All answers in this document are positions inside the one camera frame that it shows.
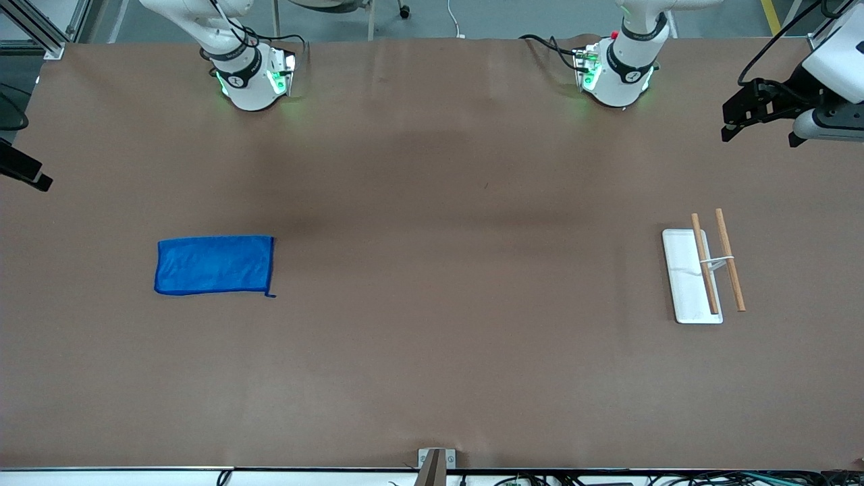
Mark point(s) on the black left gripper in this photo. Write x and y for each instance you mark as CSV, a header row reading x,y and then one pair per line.
x,y
788,96

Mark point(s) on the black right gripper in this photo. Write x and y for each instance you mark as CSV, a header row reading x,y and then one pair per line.
x,y
20,169

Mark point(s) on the blue microfibre towel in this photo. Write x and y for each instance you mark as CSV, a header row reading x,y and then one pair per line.
x,y
212,264

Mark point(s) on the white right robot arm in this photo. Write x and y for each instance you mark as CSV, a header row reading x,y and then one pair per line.
x,y
250,94

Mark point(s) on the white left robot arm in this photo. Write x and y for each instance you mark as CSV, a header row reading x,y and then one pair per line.
x,y
624,81

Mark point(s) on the white towel rack wooden bars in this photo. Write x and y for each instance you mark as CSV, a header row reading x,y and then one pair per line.
x,y
685,290

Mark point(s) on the chair base with caster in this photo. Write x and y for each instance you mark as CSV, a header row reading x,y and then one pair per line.
x,y
404,11

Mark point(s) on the aluminium frame profile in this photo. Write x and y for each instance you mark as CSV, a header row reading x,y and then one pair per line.
x,y
820,40
47,42

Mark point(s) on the metal bracket with post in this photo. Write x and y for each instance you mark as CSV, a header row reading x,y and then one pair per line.
x,y
432,469

